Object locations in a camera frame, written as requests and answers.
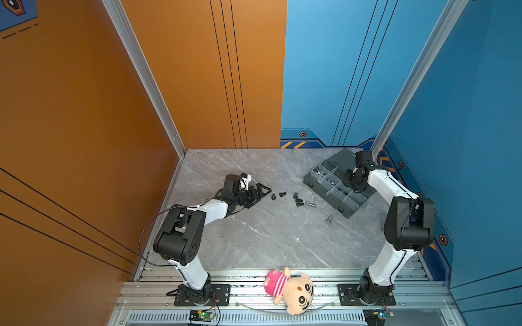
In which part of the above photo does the left green circuit board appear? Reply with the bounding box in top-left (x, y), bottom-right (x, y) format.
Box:
top-left (188, 311), bottom-right (216, 325)

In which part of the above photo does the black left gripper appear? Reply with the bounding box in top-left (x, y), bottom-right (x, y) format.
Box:
top-left (233, 183), bottom-right (271, 209)

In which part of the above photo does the right green circuit board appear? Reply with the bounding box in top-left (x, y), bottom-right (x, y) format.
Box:
top-left (363, 310), bottom-right (395, 326)

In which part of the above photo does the aluminium rail frame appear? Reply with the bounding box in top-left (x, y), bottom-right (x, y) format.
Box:
top-left (110, 267), bottom-right (465, 325)

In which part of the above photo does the aluminium corner post right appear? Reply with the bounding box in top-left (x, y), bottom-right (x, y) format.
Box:
top-left (371, 0), bottom-right (468, 162)

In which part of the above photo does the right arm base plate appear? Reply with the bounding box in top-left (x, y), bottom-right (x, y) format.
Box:
top-left (337, 284), bottom-right (397, 306)

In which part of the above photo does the aluminium corner post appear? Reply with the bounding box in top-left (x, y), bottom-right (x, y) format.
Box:
top-left (102, 0), bottom-right (186, 160)
top-left (371, 0), bottom-right (468, 162)

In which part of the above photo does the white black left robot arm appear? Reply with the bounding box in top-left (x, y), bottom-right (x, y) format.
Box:
top-left (153, 180), bottom-right (272, 306)

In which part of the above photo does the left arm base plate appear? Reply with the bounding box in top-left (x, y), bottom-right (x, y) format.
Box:
top-left (174, 284), bottom-right (231, 307)

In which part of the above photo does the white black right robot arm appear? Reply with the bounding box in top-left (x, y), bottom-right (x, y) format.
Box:
top-left (343, 163), bottom-right (434, 305)

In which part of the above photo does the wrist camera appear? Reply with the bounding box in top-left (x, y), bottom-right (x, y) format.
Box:
top-left (355, 150), bottom-right (374, 168)
top-left (223, 173), bottom-right (252, 194)

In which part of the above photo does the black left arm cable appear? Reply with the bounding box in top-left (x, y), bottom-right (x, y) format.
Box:
top-left (137, 205), bottom-right (184, 268)

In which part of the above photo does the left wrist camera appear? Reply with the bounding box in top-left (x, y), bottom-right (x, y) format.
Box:
top-left (223, 173), bottom-right (252, 194)

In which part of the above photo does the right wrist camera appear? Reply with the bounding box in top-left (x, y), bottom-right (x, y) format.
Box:
top-left (355, 150), bottom-right (374, 168)

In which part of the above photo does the aluminium corner post left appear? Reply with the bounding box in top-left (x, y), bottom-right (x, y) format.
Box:
top-left (102, 0), bottom-right (186, 160)

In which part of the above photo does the green circuit board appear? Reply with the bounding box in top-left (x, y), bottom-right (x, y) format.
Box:
top-left (188, 311), bottom-right (216, 325)
top-left (363, 310), bottom-right (395, 326)

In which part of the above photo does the grey plastic organizer box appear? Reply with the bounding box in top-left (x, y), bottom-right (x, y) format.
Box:
top-left (303, 149), bottom-right (376, 219)

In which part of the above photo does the pink plush doll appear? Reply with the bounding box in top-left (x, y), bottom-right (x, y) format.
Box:
top-left (264, 268), bottom-right (315, 315)

